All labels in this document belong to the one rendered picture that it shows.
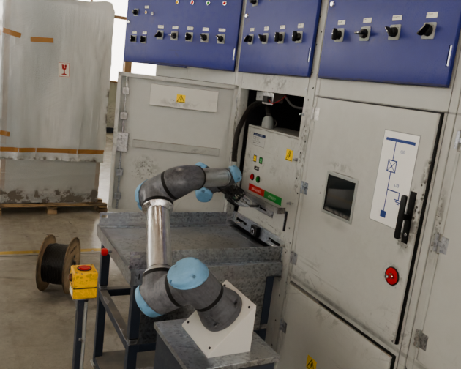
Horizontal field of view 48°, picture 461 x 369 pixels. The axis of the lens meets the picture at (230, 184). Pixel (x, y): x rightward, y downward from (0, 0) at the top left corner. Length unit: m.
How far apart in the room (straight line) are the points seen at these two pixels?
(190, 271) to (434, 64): 0.95
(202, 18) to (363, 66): 1.25
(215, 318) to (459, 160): 0.86
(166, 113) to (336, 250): 1.25
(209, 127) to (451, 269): 1.58
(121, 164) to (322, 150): 1.20
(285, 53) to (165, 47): 0.95
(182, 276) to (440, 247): 0.76
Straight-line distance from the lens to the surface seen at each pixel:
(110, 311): 2.42
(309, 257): 2.08
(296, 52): 2.23
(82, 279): 1.84
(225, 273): 2.15
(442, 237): 1.59
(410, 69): 1.72
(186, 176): 1.86
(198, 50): 2.89
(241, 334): 1.69
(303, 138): 2.16
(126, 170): 2.80
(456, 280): 1.57
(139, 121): 2.75
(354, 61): 1.92
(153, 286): 1.68
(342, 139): 1.92
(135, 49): 3.77
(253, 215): 2.59
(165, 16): 3.07
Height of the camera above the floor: 1.59
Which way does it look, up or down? 11 degrees down
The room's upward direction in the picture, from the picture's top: 7 degrees clockwise
